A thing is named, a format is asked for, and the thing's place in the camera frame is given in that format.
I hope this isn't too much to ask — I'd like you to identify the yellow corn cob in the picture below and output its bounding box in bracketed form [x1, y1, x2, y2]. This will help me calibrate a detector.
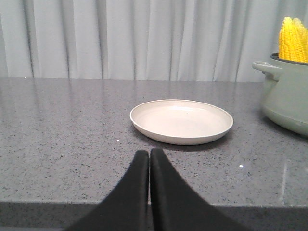
[278, 17, 308, 63]
[293, 18, 306, 33]

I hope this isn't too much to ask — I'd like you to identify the sage green electric cooking pot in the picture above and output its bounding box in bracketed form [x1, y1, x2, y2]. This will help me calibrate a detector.
[252, 53, 308, 136]

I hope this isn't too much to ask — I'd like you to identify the beige round plate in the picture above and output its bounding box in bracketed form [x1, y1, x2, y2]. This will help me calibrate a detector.
[130, 99, 234, 145]

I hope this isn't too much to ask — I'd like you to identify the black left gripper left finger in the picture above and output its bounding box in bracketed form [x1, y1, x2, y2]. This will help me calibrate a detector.
[65, 150, 149, 231]

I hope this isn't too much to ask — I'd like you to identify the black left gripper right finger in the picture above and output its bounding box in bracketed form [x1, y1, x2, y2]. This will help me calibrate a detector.
[150, 148, 245, 231]

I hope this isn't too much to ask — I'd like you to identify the white pleated curtain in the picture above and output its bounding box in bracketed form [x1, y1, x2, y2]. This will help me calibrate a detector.
[0, 0, 308, 82]

